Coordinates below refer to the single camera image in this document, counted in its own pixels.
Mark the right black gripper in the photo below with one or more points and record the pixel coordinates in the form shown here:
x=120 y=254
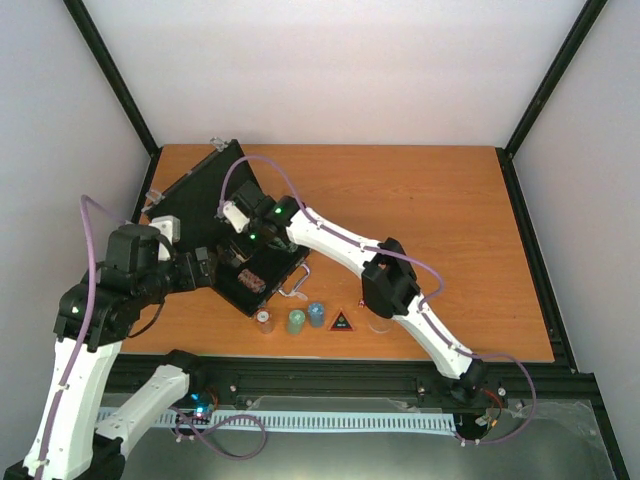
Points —
x=256 y=249

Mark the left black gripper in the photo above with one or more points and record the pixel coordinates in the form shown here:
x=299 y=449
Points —
x=191 y=275

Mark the black poker set case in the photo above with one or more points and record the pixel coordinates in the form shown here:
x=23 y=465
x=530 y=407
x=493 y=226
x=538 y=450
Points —
x=194 y=200

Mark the black triangular dealer badge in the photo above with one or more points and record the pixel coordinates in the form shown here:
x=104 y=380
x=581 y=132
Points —
x=341 y=323

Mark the clear round dealer button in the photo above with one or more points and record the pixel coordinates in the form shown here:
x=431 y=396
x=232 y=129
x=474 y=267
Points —
x=380 y=325

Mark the dark green poker chip stack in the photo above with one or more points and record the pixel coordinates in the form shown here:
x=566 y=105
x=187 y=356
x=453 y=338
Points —
x=279 y=244

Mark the blue yellow card deck box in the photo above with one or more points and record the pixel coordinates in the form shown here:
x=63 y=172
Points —
x=229 y=255

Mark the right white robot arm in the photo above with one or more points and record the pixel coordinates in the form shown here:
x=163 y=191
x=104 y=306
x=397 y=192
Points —
x=389 y=284

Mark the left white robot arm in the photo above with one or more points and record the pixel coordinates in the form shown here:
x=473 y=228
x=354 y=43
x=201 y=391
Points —
x=94 y=318

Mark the orange white poker chip stack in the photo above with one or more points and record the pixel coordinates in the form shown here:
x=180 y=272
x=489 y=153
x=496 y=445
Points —
x=264 y=321

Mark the light green poker chip stack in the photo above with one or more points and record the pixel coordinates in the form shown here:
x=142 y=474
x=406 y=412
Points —
x=296 y=321

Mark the light blue poker chip stack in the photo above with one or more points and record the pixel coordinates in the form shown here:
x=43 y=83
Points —
x=316 y=314

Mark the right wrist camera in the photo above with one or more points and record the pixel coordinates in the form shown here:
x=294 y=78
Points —
x=245 y=205

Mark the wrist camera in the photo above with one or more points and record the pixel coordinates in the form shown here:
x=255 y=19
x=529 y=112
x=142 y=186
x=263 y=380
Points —
x=245 y=205
x=170 y=229

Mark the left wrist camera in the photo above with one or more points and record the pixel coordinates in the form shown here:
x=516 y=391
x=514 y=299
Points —
x=170 y=229

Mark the white slotted cable duct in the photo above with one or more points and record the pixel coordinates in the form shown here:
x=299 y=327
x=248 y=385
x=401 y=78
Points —
x=322 y=422

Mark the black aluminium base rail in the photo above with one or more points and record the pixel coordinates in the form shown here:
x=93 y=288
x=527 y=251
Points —
x=237 y=380

